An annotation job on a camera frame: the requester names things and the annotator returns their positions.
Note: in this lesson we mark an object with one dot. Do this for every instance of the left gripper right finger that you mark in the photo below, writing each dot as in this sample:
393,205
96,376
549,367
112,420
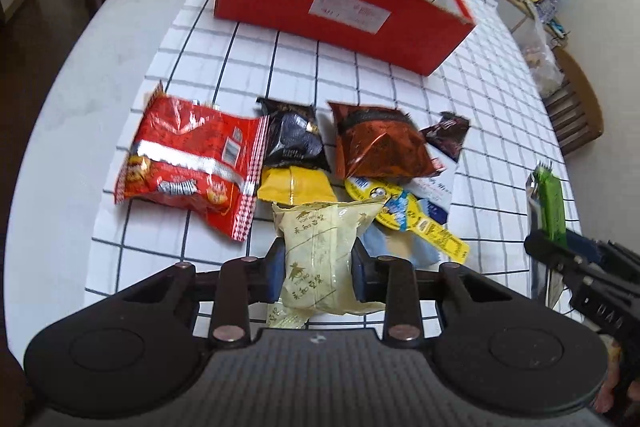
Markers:
392,281

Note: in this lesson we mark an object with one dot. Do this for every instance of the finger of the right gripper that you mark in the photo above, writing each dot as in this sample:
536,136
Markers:
583,247
554,256

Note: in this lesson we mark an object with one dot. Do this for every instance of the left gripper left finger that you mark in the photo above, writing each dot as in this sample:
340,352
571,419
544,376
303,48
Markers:
242,282

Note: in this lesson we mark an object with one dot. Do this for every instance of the green stick snack packet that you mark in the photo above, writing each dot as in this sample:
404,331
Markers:
545,203

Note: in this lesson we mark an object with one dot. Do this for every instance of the light blue snack packet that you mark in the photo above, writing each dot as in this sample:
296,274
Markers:
380,241

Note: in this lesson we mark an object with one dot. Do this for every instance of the yellow long snack packet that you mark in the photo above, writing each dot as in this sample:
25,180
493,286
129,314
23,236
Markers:
402,213

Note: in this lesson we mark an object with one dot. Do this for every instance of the pale yellow pastry packet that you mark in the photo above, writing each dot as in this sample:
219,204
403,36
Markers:
318,241

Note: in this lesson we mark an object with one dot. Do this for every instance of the white blue snack packet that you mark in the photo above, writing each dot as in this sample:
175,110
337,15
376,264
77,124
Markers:
435,192

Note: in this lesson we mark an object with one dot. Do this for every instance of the copper brown snack bag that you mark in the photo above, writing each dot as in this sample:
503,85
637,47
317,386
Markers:
378,142

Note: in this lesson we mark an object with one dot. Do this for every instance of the large red snack bag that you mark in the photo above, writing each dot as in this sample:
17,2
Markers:
192,156

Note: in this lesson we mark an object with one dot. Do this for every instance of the dark brown chocolate packet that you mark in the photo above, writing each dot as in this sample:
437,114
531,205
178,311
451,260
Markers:
448,134

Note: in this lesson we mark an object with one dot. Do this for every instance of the black sesame snack packet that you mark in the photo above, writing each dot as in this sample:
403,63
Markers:
293,136

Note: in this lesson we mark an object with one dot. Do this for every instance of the person's right hand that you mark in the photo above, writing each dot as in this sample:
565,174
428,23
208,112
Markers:
618,397

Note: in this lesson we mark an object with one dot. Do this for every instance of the wooden chair right side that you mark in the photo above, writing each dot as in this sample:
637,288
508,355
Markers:
574,110

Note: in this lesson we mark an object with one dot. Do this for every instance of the clear plastic bag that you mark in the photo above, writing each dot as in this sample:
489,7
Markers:
539,58

